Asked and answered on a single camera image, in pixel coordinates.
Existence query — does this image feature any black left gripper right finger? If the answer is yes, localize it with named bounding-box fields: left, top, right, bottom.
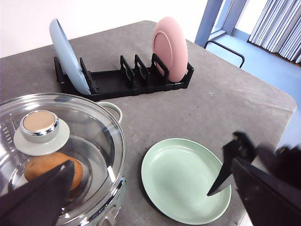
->
left=232, top=158, right=301, bottom=226

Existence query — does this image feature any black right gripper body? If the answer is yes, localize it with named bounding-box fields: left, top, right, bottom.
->
left=231, top=131, right=301, bottom=189

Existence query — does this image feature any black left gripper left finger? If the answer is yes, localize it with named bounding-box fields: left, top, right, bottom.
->
left=0, top=160, right=75, bottom=226

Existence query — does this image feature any brown potato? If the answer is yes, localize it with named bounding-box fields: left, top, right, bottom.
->
left=24, top=152, right=83, bottom=191

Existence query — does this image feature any green plate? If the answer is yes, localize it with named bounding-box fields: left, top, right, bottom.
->
left=141, top=138, right=231, bottom=223

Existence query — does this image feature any glass pot lid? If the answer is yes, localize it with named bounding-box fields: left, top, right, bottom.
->
left=0, top=93, right=126, bottom=226

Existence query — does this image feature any green electric steamer pot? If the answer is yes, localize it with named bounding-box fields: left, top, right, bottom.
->
left=0, top=93, right=127, bottom=226

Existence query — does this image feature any pink plate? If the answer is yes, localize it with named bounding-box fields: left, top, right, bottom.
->
left=152, top=16, right=188, bottom=82

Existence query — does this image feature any blue plate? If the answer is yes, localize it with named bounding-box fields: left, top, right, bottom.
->
left=49, top=18, right=90, bottom=95

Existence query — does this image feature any grey table cloth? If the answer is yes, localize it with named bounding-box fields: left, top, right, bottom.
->
left=0, top=23, right=297, bottom=226

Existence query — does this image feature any striped curtain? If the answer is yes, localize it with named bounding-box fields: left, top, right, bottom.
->
left=248, top=0, right=301, bottom=64

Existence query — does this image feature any black dish rack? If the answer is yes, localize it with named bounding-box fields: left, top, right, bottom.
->
left=54, top=54, right=194, bottom=102

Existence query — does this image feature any black metal chair frame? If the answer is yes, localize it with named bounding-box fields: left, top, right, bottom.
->
left=204, top=40, right=245, bottom=68

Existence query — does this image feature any blue window frame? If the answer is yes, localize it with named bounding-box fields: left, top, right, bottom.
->
left=195, top=0, right=250, bottom=48

